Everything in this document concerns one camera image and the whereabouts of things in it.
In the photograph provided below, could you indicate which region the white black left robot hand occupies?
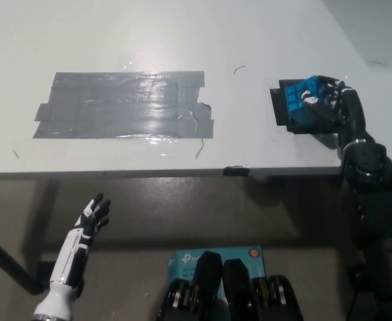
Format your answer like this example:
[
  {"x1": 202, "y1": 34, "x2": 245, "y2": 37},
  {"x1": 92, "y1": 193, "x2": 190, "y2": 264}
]
[{"x1": 50, "y1": 193, "x2": 112, "y2": 291}]

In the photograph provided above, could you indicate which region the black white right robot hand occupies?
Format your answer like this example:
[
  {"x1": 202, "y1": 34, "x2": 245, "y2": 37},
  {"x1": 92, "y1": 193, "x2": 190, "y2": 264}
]
[{"x1": 299, "y1": 76, "x2": 368, "y2": 148}]

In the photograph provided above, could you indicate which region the blue rubik's cube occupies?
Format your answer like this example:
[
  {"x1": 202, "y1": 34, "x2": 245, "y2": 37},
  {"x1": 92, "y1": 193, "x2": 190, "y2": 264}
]
[{"x1": 284, "y1": 76, "x2": 337, "y2": 130}]

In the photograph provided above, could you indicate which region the black table leg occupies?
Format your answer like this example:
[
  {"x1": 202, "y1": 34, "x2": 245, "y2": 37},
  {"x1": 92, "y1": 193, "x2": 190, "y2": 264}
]
[{"x1": 0, "y1": 227, "x2": 45, "y2": 296}]

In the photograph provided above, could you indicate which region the black tape square marking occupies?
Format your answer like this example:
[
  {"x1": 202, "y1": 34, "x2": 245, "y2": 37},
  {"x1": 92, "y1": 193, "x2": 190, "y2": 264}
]
[{"x1": 269, "y1": 78, "x2": 342, "y2": 135}]

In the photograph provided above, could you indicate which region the teal router cardboard box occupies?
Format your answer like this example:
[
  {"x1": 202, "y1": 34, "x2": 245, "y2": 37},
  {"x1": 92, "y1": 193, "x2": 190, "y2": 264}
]
[{"x1": 167, "y1": 246, "x2": 266, "y2": 297}]

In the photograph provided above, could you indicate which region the grey duct tape patch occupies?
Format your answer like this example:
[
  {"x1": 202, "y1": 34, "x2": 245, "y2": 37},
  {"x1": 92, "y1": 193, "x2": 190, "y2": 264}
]
[{"x1": 31, "y1": 70, "x2": 215, "y2": 140}]

